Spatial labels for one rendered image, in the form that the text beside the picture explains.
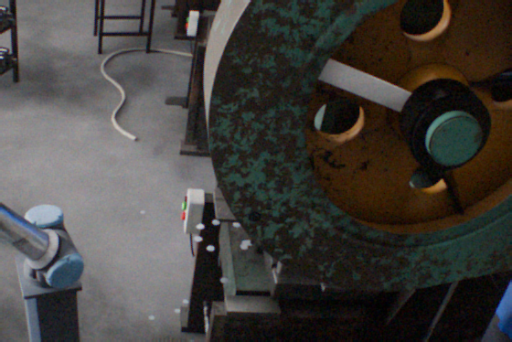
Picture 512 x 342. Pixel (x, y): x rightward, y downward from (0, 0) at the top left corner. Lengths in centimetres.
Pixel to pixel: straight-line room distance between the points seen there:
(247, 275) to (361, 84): 79
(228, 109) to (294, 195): 21
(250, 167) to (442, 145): 33
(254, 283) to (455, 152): 78
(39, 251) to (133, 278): 99
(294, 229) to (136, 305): 137
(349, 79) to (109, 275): 173
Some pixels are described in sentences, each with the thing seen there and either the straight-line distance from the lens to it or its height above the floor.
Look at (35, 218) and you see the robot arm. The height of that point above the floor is 68.
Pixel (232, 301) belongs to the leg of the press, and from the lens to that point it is 158.
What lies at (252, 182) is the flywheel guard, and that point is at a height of 117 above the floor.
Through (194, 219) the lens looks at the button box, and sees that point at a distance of 195.
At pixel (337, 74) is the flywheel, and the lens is 100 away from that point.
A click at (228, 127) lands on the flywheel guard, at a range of 99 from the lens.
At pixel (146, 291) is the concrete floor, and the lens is 248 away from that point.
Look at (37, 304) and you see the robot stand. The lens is 188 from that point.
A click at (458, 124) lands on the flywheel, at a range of 102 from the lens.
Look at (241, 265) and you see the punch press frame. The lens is 168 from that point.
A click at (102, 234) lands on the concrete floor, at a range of 274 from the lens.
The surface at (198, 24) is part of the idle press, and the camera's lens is 355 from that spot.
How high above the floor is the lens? 176
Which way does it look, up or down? 36 degrees down
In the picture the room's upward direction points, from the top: 12 degrees clockwise
